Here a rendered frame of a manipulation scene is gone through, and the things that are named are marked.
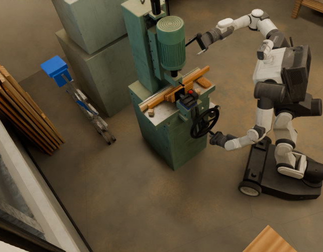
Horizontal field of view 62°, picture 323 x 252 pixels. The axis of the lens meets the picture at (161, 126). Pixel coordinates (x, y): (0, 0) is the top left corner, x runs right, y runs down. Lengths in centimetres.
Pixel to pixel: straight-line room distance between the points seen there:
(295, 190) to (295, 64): 129
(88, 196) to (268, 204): 171
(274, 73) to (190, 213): 149
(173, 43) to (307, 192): 171
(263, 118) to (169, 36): 74
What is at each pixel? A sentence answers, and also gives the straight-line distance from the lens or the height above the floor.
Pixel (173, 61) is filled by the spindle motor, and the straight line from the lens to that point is 183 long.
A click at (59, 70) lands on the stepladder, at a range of 223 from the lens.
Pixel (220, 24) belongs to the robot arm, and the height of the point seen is 137.
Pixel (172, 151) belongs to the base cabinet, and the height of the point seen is 39.
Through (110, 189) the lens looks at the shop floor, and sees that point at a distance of 279.
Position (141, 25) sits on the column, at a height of 146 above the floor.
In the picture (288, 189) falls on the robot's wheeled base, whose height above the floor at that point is 17.
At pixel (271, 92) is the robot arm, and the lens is 158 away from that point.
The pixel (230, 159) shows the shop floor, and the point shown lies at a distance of 284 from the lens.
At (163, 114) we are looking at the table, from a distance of 201.
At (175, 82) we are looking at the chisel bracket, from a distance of 200.
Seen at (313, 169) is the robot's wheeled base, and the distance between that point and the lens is 257.
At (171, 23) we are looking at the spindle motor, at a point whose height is 150.
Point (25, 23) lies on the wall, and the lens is 396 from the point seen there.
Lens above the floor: 248
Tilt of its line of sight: 54 degrees down
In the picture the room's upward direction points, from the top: 10 degrees counter-clockwise
